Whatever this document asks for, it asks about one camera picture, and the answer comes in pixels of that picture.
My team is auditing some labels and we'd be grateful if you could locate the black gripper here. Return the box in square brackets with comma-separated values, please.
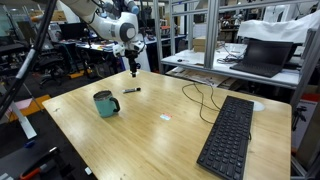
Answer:
[125, 50, 138, 74]

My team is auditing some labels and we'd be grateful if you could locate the black marker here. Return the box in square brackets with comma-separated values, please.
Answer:
[122, 87, 141, 94]

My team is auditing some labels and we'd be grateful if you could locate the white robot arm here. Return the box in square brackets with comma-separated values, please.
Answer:
[61, 0, 145, 77]

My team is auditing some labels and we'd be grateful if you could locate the teal thermos mug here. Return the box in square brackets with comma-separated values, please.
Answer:
[93, 90, 120, 118]

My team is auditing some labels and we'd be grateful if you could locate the cardboard box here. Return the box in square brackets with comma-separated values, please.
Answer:
[192, 35, 226, 53]

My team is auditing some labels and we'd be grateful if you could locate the red white blue sticker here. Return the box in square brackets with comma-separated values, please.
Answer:
[160, 113, 172, 121]

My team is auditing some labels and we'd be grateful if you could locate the black laptop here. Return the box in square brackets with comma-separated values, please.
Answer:
[231, 40, 293, 78]

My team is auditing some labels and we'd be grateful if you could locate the black tripod pole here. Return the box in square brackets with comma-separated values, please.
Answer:
[0, 0, 58, 119]

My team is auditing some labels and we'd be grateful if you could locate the black computer keyboard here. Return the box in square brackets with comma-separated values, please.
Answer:
[197, 96, 254, 180]

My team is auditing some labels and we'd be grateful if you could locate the white cloth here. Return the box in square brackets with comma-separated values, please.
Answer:
[238, 10, 320, 43]

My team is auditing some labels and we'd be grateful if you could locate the white cable grommet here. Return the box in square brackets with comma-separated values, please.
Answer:
[253, 100, 265, 112]

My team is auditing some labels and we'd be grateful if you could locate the aluminium frame shelf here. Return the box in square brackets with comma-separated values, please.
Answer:
[158, 0, 320, 108]

